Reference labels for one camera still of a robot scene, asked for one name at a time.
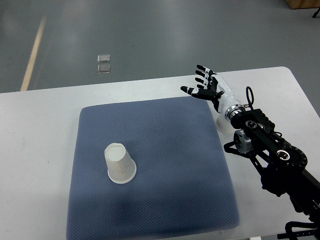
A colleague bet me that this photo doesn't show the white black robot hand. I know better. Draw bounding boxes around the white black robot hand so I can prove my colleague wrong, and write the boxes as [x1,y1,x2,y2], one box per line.
[180,65,245,121]

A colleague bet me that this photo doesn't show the white paper cup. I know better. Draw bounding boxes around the white paper cup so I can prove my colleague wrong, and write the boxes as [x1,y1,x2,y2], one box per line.
[215,114,235,134]
[104,143,137,184]

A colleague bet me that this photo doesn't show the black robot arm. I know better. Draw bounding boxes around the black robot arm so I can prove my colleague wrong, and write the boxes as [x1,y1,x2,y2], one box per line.
[224,109,320,240]

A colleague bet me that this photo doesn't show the blue grey foam mat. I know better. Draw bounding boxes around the blue grey foam mat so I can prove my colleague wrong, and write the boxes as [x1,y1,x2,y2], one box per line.
[66,96,240,240]

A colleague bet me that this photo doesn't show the lower metal floor plate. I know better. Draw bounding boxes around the lower metal floor plate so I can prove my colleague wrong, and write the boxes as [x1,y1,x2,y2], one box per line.
[97,64,111,74]

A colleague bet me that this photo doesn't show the metal floor plate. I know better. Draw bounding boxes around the metal floor plate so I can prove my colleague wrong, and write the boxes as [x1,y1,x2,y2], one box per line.
[97,64,111,74]
[97,54,111,63]

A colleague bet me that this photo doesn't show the wooden box corner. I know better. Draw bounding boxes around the wooden box corner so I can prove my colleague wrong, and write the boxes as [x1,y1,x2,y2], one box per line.
[285,0,320,10]

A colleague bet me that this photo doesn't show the upper metal floor plate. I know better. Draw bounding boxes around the upper metal floor plate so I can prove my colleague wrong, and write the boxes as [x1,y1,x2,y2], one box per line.
[97,54,111,63]

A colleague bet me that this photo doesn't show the black tripod leg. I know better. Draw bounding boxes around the black tripod leg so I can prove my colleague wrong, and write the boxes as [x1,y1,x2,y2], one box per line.
[312,8,320,18]

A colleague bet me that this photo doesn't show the white paper cup on mat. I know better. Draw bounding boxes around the white paper cup on mat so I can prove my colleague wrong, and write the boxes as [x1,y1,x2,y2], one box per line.
[104,143,137,184]

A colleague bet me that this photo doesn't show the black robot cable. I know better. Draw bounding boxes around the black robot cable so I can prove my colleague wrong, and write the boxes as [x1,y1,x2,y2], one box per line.
[245,86,255,110]

